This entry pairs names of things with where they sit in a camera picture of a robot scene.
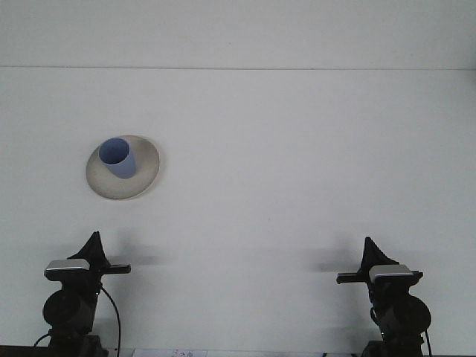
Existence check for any black stand edge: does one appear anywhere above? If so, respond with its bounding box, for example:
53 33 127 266
0 344 51 357

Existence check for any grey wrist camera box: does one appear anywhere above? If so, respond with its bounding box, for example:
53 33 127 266
43 259 91 280
367 264 414 283

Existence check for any pale blue cup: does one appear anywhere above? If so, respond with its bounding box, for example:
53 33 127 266
98 137 138 180

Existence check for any pale round plate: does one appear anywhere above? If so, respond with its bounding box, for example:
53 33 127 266
86 134 164 202

